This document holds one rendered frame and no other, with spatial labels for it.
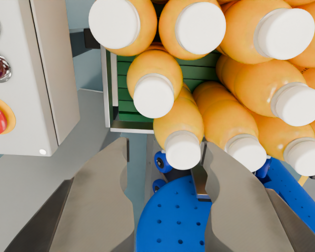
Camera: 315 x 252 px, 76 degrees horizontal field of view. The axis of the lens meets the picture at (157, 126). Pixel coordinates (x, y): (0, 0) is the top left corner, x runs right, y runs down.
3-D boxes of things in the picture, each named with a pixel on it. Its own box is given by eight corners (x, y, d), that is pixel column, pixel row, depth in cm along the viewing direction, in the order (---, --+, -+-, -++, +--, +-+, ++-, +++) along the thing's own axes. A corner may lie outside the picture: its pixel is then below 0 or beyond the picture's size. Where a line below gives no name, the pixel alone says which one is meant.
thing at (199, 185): (185, 158, 44) (195, 204, 33) (187, 149, 43) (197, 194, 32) (231, 161, 45) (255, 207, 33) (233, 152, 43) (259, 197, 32)
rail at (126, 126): (113, 123, 38) (110, 131, 35) (113, 120, 38) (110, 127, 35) (322, 135, 39) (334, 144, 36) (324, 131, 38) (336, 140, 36)
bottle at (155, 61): (130, 50, 36) (107, 75, 20) (167, 34, 35) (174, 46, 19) (146, 86, 39) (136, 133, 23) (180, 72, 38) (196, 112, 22)
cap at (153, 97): (128, 83, 20) (126, 88, 19) (164, 69, 20) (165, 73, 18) (144, 115, 22) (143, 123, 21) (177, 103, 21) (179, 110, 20)
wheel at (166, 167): (165, 178, 39) (173, 175, 40) (167, 160, 37) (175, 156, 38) (151, 166, 42) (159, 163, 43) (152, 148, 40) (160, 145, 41)
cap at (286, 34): (249, 27, 18) (258, 28, 16) (293, -1, 17) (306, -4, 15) (264, 64, 20) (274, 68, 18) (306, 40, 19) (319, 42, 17)
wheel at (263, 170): (252, 179, 41) (263, 183, 40) (259, 161, 39) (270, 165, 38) (258, 168, 44) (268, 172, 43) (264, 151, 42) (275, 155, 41)
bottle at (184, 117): (160, 115, 42) (161, 176, 26) (150, 83, 39) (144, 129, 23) (193, 106, 41) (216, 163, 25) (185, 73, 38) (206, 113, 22)
